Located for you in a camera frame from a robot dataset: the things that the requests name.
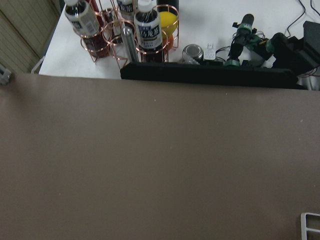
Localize dark tea bottle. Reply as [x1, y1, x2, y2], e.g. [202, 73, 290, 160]
[64, 0, 109, 59]
[134, 0, 165, 63]

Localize black foam tool holder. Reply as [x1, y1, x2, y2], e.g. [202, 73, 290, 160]
[120, 14, 320, 90]

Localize copper wire bottle rack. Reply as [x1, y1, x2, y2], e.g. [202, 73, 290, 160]
[79, 0, 180, 70]

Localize white wire cup rack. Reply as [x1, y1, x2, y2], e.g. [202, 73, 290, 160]
[300, 212, 320, 240]

